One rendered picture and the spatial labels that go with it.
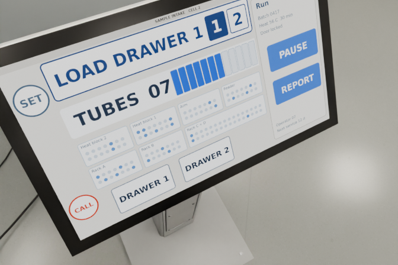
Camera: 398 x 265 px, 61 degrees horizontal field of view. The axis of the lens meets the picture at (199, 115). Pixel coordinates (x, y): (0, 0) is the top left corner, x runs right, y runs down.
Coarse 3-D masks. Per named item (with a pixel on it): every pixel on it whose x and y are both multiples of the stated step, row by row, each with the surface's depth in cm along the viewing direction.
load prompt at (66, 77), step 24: (240, 0) 49; (168, 24) 46; (192, 24) 48; (216, 24) 49; (240, 24) 51; (96, 48) 43; (120, 48) 44; (144, 48) 46; (168, 48) 47; (192, 48) 49; (48, 72) 42; (72, 72) 43; (96, 72) 44; (120, 72) 45; (72, 96) 44
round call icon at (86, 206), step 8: (88, 192) 48; (72, 200) 48; (80, 200) 48; (88, 200) 49; (96, 200) 49; (72, 208) 48; (80, 208) 49; (88, 208) 49; (96, 208) 50; (72, 216) 49; (80, 216) 49; (88, 216) 50
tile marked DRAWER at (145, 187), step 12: (156, 168) 52; (168, 168) 53; (132, 180) 51; (144, 180) 52; (156, 180) 52; (168, 180) 53; (120, 192) 51; (132, 192) 51; (144, 192) 52; (156, 192) 53; (120, 204) 51; (132, 204) 52
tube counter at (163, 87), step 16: (240, 48) 52; (192, 64) 49; (208, 64) 50; (224, 64) 51; (240, 64) 53; (256, 64) 54; (144, 80) 47; (160, 80) 48; (176, 80) 49; (192, 80) 50; (208, 80) 51; (160, 96) 49; (176, 96) 50
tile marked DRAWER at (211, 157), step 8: (208, 144) 55; (216, 144) 55; (224, 144) 56; (192, 152) 54; (200, 152) 54; (208, 152) 55; (216, 152) 56; (224, 152) 56; (232, 152) 57; (184, 160) 53; (192, 160) 54; (200, 160) 55; (208, 160) 55; (216, 160) 56; (224, 160) 57; (232, 160) 57; (184, 168) 54; (192, 168) 55; (200, 168) 55; (208, 168) 56; (216, 168) 57; (184, 176) 54; (192, 176) 55
